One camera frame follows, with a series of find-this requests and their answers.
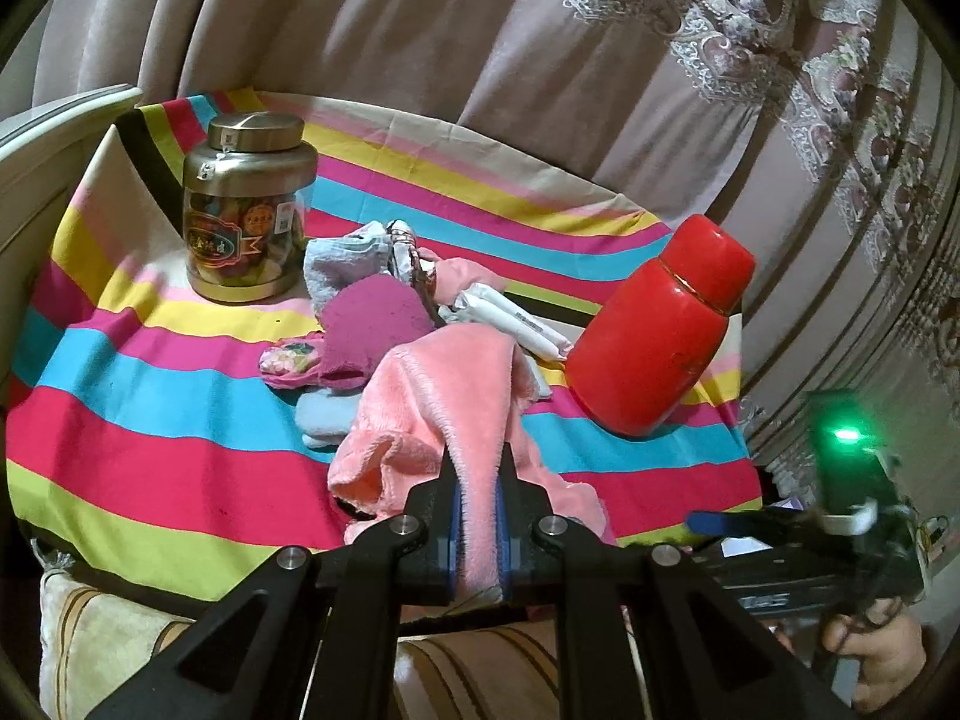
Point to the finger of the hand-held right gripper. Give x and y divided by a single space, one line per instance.
720 523

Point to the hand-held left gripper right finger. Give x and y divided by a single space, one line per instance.
502 532

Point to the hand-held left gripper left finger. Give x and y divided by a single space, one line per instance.
454 532

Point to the pink fleece garment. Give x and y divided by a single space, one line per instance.
450 390

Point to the light blue sock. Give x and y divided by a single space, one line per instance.
322 420
337 270

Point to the person's right hand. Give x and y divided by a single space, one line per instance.
885 652

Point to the white cloth piece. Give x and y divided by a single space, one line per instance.
536 382

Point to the red canister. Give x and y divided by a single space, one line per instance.
652 345

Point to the white wrapped packet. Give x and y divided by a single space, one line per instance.
461 311
532 330

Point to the magenta fleece cloth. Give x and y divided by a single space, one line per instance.
367 322

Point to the floral print fabric piece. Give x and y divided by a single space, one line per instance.
289 360

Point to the pale pink cloth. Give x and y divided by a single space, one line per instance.
465 277

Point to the rainbow striped tablecloth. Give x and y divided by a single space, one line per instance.
150 420

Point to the brown striped towel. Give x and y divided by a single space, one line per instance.
97 637

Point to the glass jar with gold lid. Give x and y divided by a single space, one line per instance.
240 187

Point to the beige lace curtain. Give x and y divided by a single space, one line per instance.
525 52

